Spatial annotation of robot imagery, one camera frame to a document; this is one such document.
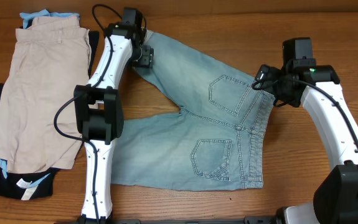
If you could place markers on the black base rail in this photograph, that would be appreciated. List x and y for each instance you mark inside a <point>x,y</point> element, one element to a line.
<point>246,220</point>

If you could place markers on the beige shorts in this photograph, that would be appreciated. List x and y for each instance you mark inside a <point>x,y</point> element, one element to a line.
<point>50,59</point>

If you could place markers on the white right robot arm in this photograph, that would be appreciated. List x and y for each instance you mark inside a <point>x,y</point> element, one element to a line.
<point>316,88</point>

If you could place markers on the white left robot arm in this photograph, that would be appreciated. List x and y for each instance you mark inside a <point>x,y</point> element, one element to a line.
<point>99,111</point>

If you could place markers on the black garment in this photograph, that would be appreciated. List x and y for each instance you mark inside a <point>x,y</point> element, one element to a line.
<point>28,186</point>

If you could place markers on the light blue denim shorts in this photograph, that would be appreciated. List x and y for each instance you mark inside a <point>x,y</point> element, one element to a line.
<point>214,141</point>

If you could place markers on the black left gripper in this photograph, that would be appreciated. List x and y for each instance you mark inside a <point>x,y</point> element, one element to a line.
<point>147,58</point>

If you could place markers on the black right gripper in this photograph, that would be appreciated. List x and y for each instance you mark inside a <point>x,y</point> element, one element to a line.
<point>266,76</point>

